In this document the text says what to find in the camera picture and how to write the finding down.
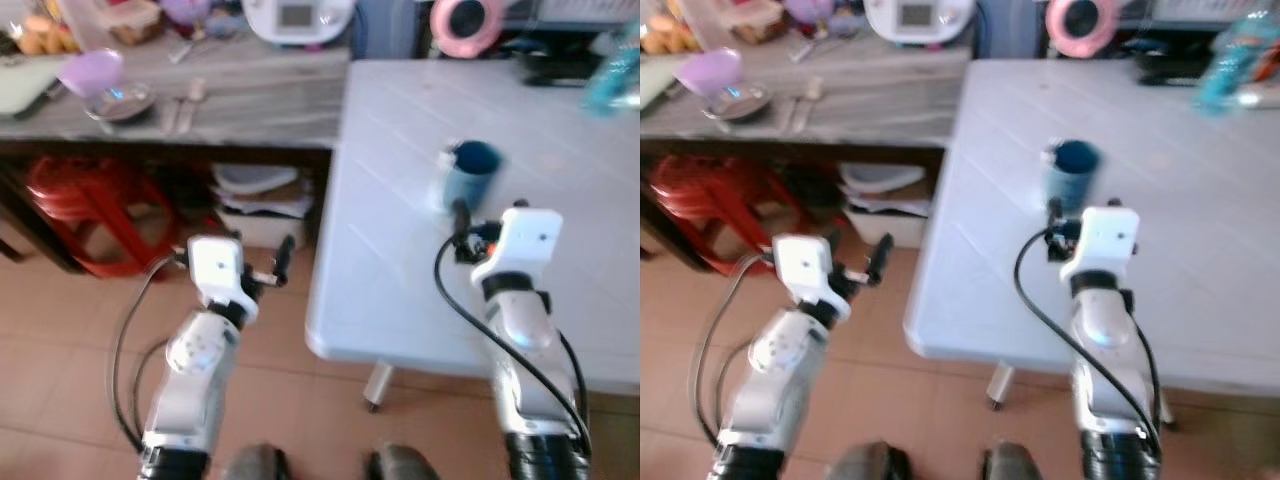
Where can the pale green cutting board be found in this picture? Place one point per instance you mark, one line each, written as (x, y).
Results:
(28, 85)
(655, 85)

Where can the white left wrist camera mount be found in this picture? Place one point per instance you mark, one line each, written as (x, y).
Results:
(800, 262)
(215, 265)

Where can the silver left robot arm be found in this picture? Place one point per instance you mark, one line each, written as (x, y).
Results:
(775, 365)
(195, 365)

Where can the teal plastic bottle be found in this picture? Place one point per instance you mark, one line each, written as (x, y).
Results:
(1232, 65)
(612, 75)

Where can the white storage box with plates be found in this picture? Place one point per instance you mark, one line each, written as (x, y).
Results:
(262, 205)
(885, 205)

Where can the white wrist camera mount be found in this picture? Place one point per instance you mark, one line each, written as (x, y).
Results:
(1105, 238)
(528, 238)
(800, 262)
(215, 265)

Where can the pink round fan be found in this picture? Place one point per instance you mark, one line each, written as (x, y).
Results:
(1082, 24)
(467, 25)

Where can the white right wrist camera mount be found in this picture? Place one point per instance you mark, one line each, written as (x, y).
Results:
(528, 238)
(1105, 238)

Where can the orange bread rolls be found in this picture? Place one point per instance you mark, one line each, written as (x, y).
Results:
(45, 38)
(668, 38)

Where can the grey wooden counter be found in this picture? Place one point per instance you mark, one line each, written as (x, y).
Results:
(880, 100)
(270, 100)

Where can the red plastic stool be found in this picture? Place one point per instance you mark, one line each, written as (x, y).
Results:
(705, 200)
(90, 200)

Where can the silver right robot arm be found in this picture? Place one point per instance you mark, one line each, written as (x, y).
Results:
(1100, 340)
(525, 340)

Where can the clear plastic food container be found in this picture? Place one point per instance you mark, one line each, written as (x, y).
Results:
(130, 20)
(750, 20)

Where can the blue cup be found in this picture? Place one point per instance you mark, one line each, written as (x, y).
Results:
(470, 180)
(1070, 180)

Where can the metal spoon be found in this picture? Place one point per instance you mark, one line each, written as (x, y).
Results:
(192, 105)
(808, 103)

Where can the metal table leg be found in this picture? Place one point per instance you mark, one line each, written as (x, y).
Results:
(378, 385)
(998, 385)

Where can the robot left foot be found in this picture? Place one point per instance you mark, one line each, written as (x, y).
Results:
(255, 465)
(865, 465)

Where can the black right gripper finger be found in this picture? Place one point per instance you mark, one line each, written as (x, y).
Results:
(461, 216)
(1054, 212)

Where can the black tray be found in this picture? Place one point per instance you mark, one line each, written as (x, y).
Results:
(555, 66)
(1170, 66)

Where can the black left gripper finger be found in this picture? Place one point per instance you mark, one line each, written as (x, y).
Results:
(286, 256)
(882, 256)

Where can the white kitchen appliance with display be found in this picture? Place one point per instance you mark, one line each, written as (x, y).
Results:
(298, 18)
(918, 16)

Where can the round metal dish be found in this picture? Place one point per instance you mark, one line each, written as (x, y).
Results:
(125, 103)
(745, 102)

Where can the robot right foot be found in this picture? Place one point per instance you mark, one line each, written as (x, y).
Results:
(402, 464)
(1015, 464)

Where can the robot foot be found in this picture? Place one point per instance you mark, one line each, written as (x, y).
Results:
(865, 465)
(255, 465)
(402, 464)
(1015, 464)

